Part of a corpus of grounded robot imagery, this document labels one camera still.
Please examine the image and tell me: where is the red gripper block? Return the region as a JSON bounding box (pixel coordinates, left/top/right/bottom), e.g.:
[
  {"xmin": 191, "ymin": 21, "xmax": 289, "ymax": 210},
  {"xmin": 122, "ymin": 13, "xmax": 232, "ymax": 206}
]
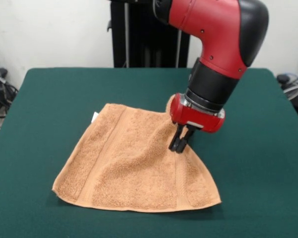
[{"xmin": 168, "ymin": 93, "xmax": 226, "ymax": 154}]

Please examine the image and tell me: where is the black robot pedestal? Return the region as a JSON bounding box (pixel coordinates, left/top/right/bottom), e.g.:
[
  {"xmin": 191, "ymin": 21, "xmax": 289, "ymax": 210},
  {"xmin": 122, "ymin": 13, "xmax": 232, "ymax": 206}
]
[{"xmin": 106, "ymin": 0, "xmax": 192, "ymax": 69}]

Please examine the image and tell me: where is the dark green tablecloth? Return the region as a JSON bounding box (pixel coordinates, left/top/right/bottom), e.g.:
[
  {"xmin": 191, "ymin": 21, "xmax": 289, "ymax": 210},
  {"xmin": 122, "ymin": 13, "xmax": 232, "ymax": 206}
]
[{"xmin": 0, "ymin": 67, "xmax": 298, "ymax": 238}]

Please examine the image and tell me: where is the tan terry towel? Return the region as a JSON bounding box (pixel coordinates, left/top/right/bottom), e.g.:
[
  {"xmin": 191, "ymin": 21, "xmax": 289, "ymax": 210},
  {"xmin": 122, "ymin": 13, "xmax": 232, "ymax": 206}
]
[{"xmin": 51, "ymin": 95, "xmax": 223, "ymax": 213}]

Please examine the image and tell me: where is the grey chair base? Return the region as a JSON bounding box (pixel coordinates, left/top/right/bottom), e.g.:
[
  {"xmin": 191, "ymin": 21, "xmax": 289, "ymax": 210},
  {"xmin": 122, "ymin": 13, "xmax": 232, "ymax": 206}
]
[{"xmin": 276, "ymin": 72, "xmax": 298, "ymax": 119}]

